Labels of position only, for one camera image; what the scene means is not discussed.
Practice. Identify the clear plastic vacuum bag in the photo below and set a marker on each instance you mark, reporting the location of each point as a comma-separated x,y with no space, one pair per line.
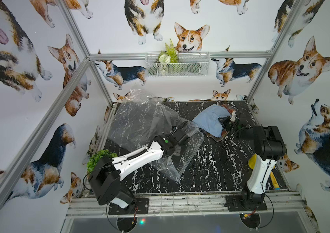
140,118

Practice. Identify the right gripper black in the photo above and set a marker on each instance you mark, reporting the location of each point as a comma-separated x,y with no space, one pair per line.
224,121

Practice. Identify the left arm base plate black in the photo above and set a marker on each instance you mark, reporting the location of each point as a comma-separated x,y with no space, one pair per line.
137,206

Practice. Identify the aluminium frame rail front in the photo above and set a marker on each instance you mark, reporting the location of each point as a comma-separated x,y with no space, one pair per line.
187,205

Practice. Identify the white wire wall basket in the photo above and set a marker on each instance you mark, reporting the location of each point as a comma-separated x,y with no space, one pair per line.
190,64

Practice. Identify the green potted plant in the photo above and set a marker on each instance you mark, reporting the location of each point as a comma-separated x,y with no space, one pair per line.
92,162

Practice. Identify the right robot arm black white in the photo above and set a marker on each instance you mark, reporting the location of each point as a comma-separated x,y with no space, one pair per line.
268,147

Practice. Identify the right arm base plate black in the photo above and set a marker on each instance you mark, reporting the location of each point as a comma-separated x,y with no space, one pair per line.
238,203

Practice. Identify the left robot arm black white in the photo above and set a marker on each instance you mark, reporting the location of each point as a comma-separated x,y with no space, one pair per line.
105,178

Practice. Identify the artificial fern with white flower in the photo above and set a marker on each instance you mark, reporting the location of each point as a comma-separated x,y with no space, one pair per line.
168,60

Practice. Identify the yellow dustpan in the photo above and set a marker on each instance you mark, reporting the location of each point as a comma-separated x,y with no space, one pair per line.
253,161

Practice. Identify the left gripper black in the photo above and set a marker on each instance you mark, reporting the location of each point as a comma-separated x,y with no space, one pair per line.
181,131

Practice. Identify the red plaid shirt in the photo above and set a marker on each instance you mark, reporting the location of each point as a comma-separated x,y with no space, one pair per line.
218,139

